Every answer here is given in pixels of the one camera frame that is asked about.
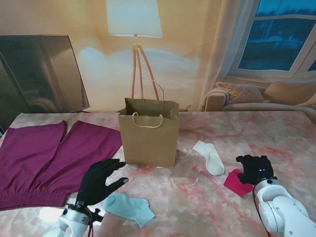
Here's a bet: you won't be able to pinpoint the red right wrist cable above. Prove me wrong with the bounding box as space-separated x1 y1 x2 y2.
251 184 272 234

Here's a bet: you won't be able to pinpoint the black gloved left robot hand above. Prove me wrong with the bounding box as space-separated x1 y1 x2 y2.
75 158 129 207

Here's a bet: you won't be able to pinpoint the tripod floor lamp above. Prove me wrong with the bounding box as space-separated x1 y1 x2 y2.
106 0 163 101

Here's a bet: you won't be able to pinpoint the white framed window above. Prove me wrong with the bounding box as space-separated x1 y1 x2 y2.
227 0 316 79

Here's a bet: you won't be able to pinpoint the red left wrist cable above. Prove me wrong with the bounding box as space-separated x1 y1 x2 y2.
85 207 96 237

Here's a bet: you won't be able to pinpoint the beige sofa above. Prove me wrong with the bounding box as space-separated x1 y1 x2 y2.
202 81 316 117

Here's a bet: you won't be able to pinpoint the kraft paper bag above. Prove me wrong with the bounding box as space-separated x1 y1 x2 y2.
118 77 180 168

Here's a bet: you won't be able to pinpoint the sheer white curtain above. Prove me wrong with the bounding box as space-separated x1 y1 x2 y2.
195 0 260 112

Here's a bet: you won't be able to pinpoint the flat screen television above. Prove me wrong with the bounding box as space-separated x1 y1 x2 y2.
0 35 90 124

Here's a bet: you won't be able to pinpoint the knitted beige cushion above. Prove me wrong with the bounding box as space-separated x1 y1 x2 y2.
216 81 270 104

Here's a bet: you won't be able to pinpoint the plain tan cushion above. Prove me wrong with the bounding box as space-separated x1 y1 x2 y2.
263 81 316 104

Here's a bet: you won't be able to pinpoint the light blue sock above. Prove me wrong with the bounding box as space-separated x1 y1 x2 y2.
102 192 156 229

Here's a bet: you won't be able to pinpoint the purple shorts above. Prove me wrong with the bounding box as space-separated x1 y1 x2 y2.
0 120 123 211

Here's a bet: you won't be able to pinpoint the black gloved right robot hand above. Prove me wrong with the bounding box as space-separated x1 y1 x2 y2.
236 155 275 185

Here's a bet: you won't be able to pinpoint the red wrist cable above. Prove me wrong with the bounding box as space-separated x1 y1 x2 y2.
251 184 272 234
85 207 96 237

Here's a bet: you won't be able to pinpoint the red sock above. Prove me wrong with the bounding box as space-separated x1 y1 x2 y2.
223 169 254 198

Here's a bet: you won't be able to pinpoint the white sock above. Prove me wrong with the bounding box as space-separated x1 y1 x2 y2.
192 140 226 176

